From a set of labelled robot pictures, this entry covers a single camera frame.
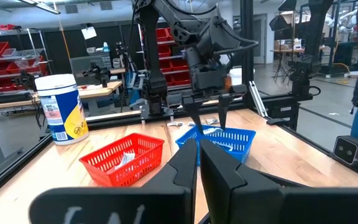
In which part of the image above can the wooden desk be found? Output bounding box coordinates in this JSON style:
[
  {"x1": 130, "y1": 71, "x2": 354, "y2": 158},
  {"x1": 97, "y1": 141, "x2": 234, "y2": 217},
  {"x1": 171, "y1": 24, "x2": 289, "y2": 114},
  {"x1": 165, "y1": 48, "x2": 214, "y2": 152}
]
[{"x1": 0, "y1": 81, "x2": 124, "y2": 123}]

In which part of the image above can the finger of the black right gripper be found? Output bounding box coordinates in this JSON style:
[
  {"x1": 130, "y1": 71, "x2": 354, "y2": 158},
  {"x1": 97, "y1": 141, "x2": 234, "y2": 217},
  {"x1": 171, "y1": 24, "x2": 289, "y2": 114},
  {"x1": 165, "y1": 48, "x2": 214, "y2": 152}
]
[
  {"x1": 183, "y1": 100, "x2": 205, "y2": 135},
  {"x1": 217, "y1": 93, "x2": 236, "y2": 130}
]

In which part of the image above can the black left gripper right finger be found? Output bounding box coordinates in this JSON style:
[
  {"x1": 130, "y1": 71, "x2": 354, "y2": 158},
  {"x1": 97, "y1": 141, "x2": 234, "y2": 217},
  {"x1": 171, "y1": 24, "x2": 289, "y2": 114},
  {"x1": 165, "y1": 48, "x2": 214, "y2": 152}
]
[{"x1": 200, "y1": 138, "x2": 358, "y2": 224}]

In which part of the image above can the black flat box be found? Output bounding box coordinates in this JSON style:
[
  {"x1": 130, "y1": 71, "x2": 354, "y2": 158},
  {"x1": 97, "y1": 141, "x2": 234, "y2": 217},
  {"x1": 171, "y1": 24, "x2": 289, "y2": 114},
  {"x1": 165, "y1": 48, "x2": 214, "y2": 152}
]
[{"x1": 0, "y1": 92, "x2": 32, "y2": 105}]

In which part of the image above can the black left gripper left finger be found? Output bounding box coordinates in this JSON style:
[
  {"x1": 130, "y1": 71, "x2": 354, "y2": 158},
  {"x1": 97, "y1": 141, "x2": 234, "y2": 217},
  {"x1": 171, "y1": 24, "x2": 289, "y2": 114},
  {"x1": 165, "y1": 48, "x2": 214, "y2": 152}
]
[{"x1": 29, "y1": 138, "x2": 198, "y2": 224}]

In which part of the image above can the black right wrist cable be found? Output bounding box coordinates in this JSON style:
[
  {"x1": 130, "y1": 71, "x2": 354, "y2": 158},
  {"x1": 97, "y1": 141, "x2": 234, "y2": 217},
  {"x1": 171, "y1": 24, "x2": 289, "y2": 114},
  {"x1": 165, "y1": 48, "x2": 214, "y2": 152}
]
[{"x1": 212, "y1": 14, "x2": 260, "y2": 57}]

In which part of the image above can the blue plastic basket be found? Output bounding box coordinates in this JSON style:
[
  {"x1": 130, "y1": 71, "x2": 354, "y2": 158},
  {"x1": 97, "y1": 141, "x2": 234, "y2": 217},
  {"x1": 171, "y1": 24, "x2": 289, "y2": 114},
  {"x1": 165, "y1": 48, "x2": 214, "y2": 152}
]
[{"x1": 175, "y1": 124, "x2": 257, "y2": 166}]

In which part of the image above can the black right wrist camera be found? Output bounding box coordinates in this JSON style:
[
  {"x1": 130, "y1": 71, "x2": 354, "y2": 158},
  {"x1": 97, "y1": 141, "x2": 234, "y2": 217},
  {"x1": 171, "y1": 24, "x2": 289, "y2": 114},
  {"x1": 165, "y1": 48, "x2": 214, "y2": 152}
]
[{"x1": 191, "y1": 66, "x2": 229, "y2": 92}]

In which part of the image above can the white bucket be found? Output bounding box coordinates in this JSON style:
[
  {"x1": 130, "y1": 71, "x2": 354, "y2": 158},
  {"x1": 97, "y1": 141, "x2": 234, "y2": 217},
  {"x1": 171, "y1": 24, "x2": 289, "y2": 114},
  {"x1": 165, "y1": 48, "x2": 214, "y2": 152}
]
[{"x1": 228, "y1": 67, "x2": 256, "y2": 86}]

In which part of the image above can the grey table-level camera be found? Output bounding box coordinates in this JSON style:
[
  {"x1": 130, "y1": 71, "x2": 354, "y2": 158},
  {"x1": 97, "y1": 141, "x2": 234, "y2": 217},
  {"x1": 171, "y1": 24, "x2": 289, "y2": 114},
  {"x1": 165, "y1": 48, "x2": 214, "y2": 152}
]
[{"x1": 333, "y1": 135, "x2": 358, "y2": 166}]

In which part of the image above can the small black background gripper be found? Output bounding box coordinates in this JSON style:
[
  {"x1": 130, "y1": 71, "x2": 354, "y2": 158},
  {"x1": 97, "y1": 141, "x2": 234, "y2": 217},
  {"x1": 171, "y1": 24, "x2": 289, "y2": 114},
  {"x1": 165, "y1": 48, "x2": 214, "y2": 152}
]
[{"x1": 11, "y1": 71, "x2": 38, "y2": 93}]

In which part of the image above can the small white grey packet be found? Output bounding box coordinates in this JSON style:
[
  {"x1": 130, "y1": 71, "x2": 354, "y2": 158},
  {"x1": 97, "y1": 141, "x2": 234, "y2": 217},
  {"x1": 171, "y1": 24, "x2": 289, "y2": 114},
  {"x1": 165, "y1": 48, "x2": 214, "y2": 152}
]
[
  {"x1": 113, "y1": 160, "x2": 127, "y2": 172},
  {"x1": 121, "y1": 151, "x2": 137, "y2": 163}
]

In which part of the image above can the silver aluminium bar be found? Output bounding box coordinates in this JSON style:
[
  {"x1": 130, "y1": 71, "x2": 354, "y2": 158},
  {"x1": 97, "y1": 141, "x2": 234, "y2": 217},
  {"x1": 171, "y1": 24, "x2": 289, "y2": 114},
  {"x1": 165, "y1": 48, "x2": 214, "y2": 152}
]
[{"x1": 248, "y1": 80, "x2": 288, "y2": 126}]

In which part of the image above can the long ceiling light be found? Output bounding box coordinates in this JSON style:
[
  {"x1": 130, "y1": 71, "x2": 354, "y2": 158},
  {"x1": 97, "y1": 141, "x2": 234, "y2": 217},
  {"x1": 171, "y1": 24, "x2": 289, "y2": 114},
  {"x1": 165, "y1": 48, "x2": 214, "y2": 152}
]
[{"x1": 16, "y1": 0, "x2": 62, "y2": 16}]

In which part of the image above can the yellow hanging cable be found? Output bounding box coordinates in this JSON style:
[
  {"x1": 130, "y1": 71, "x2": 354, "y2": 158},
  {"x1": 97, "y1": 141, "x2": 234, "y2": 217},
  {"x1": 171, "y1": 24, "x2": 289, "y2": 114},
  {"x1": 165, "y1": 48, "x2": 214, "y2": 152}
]
[{"x1": 53, "y1": 0, "x2": 71, "y2": 60}]

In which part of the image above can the metal shelf rack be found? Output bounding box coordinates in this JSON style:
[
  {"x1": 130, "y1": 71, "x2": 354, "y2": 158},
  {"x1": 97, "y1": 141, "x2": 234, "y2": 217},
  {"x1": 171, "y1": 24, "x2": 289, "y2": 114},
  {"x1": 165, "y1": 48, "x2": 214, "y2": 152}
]
[
  {"x1": 155, "y1": 14, "x2": 199, "y2": 93},
  {"x1": 0, "y1": 27, "x2": 53, "y2": 105}
]

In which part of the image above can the white paper tag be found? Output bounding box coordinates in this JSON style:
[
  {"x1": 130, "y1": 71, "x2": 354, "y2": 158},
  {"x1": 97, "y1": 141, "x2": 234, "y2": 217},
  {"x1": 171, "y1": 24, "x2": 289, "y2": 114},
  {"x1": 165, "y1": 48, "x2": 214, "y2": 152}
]
[{"x1": 81, "y1": 26, "x2": 98, "y2": 40}]

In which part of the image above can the red plastic basket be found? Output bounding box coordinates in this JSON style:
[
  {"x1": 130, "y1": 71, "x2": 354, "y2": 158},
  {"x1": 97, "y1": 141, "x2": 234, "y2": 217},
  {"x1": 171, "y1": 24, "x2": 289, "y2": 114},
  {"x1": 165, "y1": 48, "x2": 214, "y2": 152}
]
[{"x1": 78, "y1": 133, "x2": 165, "y2": 188}]

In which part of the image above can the white container with blue band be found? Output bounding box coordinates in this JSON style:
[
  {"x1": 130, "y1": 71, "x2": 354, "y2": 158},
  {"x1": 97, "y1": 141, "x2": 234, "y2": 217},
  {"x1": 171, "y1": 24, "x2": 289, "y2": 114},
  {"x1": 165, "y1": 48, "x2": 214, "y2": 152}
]
[{"x1": 34, "y1": 73, "x2": 90, "y2": 146}]

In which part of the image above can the grey monitor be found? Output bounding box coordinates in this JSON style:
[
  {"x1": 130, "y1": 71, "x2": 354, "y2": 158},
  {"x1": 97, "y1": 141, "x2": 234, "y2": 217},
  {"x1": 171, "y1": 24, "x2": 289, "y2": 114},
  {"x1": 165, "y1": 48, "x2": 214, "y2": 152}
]
[{"x1": 70, "y1": 55, "x2": 106, "y2": 85}]

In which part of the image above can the black softbox on tripod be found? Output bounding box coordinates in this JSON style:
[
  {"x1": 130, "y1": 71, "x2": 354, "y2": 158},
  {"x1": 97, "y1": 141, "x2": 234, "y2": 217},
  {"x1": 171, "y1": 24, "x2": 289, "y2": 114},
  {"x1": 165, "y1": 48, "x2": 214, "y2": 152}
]
[{"x1": 268, "y1": 14, "x2": 292, "y2": 82}]

